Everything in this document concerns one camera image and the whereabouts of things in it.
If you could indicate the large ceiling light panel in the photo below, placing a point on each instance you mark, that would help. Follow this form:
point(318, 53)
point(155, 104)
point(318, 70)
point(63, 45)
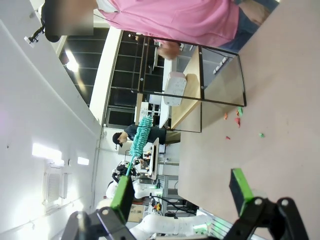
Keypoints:
point(46, 151)

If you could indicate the person in pink shirt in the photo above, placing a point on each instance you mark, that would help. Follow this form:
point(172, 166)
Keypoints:
point(175, 17)

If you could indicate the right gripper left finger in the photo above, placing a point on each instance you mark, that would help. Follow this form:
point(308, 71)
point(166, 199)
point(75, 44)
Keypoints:
point(122, 197)

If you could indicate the ceiling air conditioner unit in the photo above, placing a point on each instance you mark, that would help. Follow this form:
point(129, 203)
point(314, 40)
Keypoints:
point(53, 183)

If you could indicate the small red paper scrap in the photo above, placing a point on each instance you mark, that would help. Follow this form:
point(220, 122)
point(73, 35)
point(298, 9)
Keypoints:
point(228, 137)

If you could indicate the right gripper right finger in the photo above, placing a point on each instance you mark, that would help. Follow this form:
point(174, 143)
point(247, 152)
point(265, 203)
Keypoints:
point(241, 192)

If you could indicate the small ceiling light panel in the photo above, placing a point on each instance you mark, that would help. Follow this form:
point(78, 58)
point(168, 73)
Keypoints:
point(83, 161)

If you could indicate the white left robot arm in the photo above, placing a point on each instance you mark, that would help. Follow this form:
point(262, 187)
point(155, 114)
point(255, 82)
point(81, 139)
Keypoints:
point(170, 222)

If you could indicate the person in black cap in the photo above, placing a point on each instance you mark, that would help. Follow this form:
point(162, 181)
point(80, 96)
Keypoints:
point(130, 132)

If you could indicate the brown cardboard box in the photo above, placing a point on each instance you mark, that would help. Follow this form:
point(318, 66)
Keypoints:
point(136, 213)

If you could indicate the teal microfibre duster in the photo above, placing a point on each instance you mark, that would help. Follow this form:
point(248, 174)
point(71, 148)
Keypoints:
point(142, 135)

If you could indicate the aluminium table edge rail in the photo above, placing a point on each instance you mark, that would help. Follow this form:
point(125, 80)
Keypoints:
point(222, 226)

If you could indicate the white background table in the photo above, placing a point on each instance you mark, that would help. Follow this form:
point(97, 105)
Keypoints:
point(166, 112)

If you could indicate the small green paper scrap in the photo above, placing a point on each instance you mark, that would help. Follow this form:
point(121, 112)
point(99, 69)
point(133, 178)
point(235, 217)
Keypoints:
point(262, 135)

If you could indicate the black grid glass wall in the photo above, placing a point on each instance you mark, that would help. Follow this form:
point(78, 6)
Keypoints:
point(125, 75)

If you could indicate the white speckled box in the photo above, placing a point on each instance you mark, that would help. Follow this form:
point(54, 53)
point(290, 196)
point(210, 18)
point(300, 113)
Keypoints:
point(175, 90)

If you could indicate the person's right hand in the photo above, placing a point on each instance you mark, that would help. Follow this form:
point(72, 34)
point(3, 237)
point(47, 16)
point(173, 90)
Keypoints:
point(170, 50)

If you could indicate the orange paper scrap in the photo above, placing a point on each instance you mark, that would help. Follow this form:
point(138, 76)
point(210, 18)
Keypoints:
point(226, 115)

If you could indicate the large red paper scrap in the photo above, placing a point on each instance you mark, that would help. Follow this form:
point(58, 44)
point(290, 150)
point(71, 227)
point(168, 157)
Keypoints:
point(237, 122)

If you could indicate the white label strip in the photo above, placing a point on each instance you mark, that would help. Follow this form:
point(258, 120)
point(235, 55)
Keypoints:
point(220, 65)

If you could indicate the red yellow emergency stop button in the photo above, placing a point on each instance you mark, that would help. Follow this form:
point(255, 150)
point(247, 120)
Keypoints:
point(158, 206)

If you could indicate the black ceiling camera mount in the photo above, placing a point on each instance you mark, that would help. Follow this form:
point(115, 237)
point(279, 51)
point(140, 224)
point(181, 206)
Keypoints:
point(35, 35)

